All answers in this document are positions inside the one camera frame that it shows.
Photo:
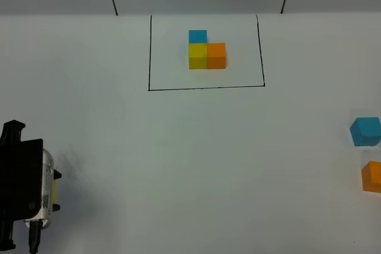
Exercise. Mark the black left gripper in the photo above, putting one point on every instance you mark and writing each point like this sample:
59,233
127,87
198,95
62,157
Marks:
21,180

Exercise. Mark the yellow template block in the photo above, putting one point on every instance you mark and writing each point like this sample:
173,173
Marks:
197,56

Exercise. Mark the blue template block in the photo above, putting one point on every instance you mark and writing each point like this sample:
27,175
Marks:
197,36

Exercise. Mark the orange template block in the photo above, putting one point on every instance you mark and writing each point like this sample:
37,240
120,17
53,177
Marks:
216,56

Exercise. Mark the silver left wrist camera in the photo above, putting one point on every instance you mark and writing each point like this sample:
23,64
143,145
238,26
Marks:
47,193

